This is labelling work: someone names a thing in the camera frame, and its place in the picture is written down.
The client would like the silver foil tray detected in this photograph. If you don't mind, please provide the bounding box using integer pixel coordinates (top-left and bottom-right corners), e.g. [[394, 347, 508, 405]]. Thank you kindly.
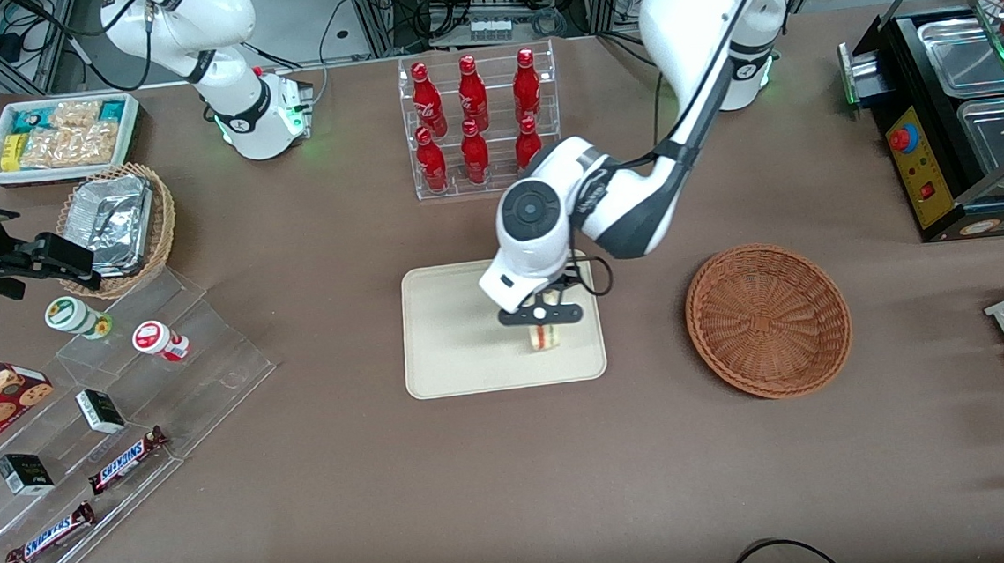
[[62, 174, 159, 280]]

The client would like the beige rectangular tray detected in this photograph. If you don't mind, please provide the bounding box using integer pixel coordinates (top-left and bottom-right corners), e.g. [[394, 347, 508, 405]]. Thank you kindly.
[[398, 248, 609, 402]]

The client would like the small tan wicker basket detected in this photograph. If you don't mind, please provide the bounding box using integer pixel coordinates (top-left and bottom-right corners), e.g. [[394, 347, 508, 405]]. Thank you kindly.
[[50, 159, 182, 303]]

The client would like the large round brown wicker basket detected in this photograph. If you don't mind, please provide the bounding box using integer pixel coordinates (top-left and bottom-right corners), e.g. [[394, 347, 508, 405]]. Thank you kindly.
[[681, 237, 857, 406]]

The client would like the green lid yogurt cup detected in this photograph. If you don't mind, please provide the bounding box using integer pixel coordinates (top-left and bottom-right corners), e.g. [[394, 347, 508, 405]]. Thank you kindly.
[[44, 293, 114, 344]]

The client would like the red lid yogurt cup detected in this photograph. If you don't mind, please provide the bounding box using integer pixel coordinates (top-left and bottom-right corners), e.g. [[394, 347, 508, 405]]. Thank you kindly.
[[131, 317, 192, 366]]

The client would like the small black box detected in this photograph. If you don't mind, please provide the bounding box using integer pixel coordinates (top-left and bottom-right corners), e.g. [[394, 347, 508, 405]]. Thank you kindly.
[[0, 451, 56, 500], [75, 387, 127, 437]]

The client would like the large clear cracker bag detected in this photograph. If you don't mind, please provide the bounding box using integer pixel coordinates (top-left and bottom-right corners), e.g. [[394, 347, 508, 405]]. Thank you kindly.
[[19, 121, 123, 171]]

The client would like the yellow snack packet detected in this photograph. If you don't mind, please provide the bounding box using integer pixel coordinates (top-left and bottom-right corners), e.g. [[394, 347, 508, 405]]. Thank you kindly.
[[0, 134, 31, 173]]

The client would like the clear acrylic stepped display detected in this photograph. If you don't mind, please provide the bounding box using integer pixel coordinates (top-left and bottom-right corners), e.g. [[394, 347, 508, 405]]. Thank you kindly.
[[0, 258, 291, 563]]

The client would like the clear acrylic bottle rack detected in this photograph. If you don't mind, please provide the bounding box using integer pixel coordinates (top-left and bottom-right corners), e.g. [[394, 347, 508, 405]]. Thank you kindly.
[[396, 38, 566, 203]]

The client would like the small clear cracker bag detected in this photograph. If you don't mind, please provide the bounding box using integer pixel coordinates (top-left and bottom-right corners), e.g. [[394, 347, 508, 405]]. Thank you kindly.
[[48, 100, 103, 131]]

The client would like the brown Snickers bar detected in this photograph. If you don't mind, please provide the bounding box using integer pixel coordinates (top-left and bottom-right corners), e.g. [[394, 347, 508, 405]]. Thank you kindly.
[[1, 500, 100, 563], [84, 425, 173, 497]]

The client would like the red cola bottle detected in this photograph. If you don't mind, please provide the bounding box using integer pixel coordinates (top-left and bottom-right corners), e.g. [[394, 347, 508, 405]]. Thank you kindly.
[[455, 53, 491, 135], [459, 118, 493, 186], [513, 115, 545, 175], [414, 125, 450, 193], [409, 60, 449, 140], [510, 47, 543, 127]]

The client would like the black food warmer machine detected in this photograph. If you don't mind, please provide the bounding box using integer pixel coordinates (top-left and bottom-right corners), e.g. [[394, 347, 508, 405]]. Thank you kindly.
[[853, 0, 1004, 248]]

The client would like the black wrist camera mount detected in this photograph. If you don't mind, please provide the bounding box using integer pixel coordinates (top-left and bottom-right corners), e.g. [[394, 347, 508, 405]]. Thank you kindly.
[[543, 263, 590, 307]]

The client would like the black cable loop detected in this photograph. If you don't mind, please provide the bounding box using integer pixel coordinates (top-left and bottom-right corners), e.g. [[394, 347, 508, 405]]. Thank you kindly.
[[719, 534, 850, 563]]

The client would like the thin black table cable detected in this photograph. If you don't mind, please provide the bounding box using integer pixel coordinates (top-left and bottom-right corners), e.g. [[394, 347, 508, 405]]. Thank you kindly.
[[306, 0, 367, 103]]

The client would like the aluminium frame rack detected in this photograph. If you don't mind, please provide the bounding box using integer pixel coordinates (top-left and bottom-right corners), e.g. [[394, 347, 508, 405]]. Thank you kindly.
[[346, 0, 628, 60]]

